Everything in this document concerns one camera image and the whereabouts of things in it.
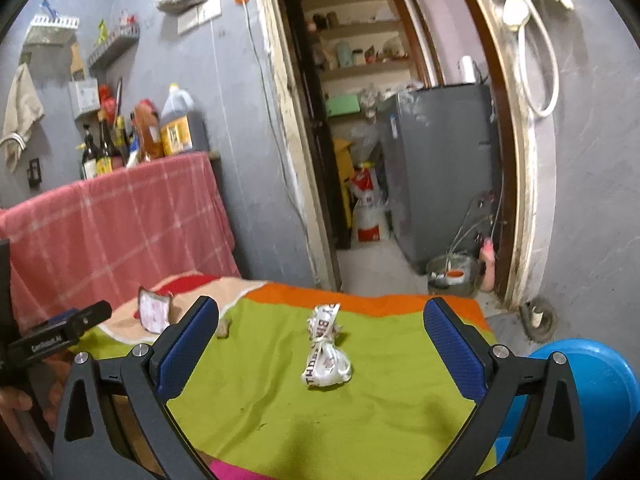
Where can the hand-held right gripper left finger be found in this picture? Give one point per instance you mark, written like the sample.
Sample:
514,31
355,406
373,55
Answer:
187,350

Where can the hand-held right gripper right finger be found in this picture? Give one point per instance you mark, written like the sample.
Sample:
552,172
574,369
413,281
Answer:
452,350

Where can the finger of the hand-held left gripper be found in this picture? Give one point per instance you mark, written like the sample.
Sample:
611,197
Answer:
92,315
60,318

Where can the white printed ribbon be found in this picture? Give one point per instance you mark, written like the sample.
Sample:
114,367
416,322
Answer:
325,360

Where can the blue plastic basin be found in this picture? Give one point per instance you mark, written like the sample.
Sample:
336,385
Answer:
600,395

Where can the person's left hand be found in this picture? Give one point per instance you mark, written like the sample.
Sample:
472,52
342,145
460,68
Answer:
17,402

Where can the small brown peel piece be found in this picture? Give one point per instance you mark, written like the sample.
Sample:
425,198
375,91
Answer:
225,329

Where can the white red wrapper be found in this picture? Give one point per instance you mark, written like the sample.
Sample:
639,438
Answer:
154,310

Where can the grey floor bucket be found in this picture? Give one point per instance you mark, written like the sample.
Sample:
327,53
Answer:
452,275

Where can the pink bottle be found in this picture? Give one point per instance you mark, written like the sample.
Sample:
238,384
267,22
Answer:
488,267

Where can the pink plaid cloth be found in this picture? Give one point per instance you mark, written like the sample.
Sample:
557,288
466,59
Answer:
125,225

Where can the multicolour patchwork blanket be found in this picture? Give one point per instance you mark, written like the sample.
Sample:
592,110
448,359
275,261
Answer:
320,425

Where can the white red rice sack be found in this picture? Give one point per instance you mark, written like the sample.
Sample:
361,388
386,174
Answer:
369,210

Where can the tall dark yellow-label bottle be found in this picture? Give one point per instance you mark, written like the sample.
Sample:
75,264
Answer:
107,152

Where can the dark soy sauce bottle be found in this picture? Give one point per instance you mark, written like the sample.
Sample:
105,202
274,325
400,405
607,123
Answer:
133,145

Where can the grey washing machine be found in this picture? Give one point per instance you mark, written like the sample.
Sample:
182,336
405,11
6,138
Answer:
440,175

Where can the yellow-cap sauce bottle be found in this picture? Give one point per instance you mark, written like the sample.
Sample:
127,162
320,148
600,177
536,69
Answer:
121,137

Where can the orange snack bag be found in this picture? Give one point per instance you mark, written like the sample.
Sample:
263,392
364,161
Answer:
149,132

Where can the large cooking oil jug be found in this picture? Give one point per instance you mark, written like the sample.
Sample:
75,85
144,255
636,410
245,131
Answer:
180,125

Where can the yellow cabinet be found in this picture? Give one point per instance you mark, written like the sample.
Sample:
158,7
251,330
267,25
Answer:
342,170

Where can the beige hanging towel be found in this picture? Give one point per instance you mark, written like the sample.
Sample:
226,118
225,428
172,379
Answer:
20,110

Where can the red hanging bag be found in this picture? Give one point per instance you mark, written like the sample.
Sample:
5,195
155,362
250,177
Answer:
106,100

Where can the white utensil holder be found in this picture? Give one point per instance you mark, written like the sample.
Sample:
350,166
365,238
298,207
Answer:
84,97

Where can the green box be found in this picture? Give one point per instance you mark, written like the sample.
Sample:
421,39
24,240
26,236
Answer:
343,105

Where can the dark wooden door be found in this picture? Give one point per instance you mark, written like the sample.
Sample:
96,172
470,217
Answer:
310,110

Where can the white paper roll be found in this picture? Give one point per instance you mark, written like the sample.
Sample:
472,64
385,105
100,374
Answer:
467,70

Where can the green canister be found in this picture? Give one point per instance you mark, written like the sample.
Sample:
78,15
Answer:
343,55

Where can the black wall outlet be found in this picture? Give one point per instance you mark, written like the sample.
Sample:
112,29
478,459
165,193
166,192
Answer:
34,172

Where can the grey wall shelf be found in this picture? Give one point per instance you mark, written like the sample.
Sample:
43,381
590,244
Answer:
114,46

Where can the white plastic wall basket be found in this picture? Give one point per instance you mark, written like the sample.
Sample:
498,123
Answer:
55,22

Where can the white wall socket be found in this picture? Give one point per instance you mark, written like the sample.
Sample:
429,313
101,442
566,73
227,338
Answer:
200,15

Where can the wooden wall shelf unit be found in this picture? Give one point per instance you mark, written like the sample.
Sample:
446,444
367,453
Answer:
365,30

